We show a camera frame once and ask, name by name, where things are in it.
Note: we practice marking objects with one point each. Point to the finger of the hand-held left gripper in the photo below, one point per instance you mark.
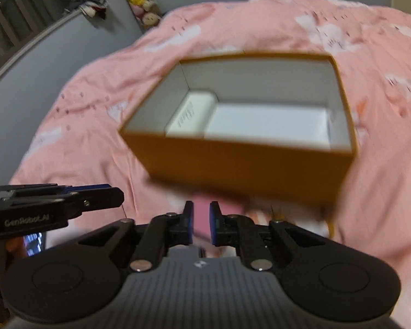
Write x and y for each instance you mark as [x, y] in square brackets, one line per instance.
[99, 199]
[89, 187]

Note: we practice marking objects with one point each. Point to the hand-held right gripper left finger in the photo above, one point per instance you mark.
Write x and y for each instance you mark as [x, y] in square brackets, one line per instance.
[189, 222]

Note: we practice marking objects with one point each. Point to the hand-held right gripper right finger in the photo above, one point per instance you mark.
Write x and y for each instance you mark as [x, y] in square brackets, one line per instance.
[213, 222]

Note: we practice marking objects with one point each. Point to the small pink box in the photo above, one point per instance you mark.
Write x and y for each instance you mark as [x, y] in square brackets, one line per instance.
[202, 217]

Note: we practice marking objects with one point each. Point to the orange cardboard box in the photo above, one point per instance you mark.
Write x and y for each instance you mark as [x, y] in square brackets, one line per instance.
[246, 168]

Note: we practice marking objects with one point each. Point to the pink printed blanket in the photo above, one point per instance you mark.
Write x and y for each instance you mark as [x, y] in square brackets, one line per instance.
[96, 109]

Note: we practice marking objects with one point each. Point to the small white box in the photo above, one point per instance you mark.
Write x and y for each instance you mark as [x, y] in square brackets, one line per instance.
[191, 114]

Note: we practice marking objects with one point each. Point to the grey window ledge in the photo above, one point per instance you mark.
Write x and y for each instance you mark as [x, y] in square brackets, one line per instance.
[30, 46]

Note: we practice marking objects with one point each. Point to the bundle of grey clothes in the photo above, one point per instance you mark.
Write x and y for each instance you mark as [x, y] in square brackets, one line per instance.
[90, 1]

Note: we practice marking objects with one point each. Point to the dark window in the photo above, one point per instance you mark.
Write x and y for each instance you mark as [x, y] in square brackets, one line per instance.
[17, 13]

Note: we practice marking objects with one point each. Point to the pile of plush toys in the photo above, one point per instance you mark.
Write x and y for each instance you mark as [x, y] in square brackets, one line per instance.
[144, 1]

